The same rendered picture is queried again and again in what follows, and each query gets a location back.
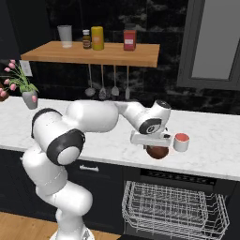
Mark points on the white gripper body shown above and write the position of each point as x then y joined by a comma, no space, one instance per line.
150,139

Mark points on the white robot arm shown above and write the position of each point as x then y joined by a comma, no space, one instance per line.
90,117

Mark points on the brown bowl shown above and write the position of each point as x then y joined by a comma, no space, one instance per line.
157,152

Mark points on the white cup with red inside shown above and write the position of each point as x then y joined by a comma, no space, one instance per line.
181,143

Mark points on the black dishwasher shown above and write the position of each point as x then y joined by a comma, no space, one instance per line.
184,200

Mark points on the clear glass cup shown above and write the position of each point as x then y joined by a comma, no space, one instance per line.
65,36

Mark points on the dark lower cabinet door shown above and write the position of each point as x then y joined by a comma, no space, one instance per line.
14,181

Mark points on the hanging metal turner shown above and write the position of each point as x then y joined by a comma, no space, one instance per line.
127,90

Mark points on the dark drawer front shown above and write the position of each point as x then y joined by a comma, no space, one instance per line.
97,170

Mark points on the hanging metal spatula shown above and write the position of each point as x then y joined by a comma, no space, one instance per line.
115,89

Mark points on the hanging metal whisk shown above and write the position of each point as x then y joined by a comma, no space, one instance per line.
102,90

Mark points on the hanging metal ladle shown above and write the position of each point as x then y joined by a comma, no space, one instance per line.
90,90

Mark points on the red jar with dark lid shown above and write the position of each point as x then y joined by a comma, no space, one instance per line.
129,39

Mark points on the yellow canister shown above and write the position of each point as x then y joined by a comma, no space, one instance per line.
97,38

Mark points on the grey framed window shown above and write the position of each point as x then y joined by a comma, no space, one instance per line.
212,40

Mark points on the small brown spice bottle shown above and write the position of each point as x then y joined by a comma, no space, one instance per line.
86,40

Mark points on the pink flowers in grey pot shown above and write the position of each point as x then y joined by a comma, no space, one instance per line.
22,84

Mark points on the wooden wall shelf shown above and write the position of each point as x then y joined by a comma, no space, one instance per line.
93,53

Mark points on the white wall socket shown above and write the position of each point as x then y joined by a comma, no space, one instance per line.
26,67

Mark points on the dark wall cabinet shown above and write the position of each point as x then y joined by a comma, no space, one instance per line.
22,25

